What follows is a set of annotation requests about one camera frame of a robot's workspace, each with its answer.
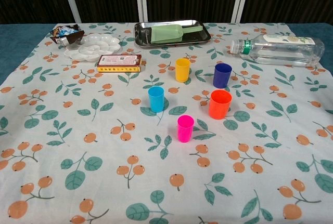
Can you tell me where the light blue plastic cup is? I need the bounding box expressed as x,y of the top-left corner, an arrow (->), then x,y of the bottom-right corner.
148,86 -> 165,113

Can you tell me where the yellow plastic cup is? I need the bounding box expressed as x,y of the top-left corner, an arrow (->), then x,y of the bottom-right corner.
175,58 -> 191,83

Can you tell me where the pink plastic cup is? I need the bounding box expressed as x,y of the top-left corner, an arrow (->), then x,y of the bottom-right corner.
177,114 -> 195,143

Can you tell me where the dark blue plastic cup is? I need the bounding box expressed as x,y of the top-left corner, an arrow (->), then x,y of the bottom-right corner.
212,63 -> 233,89

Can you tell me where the orange plastic cup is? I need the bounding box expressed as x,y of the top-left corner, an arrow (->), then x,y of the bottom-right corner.
208,89 -> 233,120

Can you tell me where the red yellow card box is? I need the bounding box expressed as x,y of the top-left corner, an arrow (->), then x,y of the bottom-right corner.
96,54 -> 143,73

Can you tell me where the green plastic scoop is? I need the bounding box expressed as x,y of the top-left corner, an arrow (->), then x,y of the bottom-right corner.
150,24 -> 204,45

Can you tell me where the floral fruit print tablecloth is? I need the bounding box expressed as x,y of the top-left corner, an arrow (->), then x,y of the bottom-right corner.
0,22 -> 333,224

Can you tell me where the stainless steel tray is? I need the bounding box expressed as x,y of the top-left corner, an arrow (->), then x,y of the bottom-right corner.
134,19 -> 211,49

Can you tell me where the white flower paint palette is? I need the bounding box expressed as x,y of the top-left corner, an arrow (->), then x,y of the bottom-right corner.
64,33 -> 123,62

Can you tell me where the clear plastic water bottle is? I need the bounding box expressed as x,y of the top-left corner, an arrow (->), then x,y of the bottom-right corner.
230,34 -> 326,68

